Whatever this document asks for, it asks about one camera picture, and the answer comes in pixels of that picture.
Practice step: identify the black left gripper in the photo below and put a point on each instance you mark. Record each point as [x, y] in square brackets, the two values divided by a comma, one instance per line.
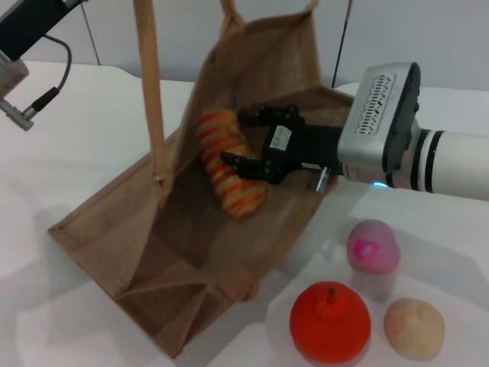
[30, 23]

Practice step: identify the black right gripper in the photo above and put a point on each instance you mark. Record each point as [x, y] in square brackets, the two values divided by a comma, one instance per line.
[313, 147]

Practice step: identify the orange striped bread loaf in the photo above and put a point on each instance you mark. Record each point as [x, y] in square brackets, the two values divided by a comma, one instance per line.
[237, 195]

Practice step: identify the brown burlap tote bag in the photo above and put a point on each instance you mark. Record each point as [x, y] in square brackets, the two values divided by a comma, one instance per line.
[183, 237]

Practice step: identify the tan egg yolk pastry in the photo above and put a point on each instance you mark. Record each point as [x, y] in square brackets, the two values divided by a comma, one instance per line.
[414, 329]

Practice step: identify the right wrist silver vented box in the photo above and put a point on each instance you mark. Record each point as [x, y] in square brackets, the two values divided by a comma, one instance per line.
[374, 114]

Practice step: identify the pink steamed bun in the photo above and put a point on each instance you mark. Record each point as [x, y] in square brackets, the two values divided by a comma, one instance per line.
[372, 246]

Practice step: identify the red orange persimmon toy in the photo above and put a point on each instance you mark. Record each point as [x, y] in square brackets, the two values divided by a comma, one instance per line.
[328, 329]

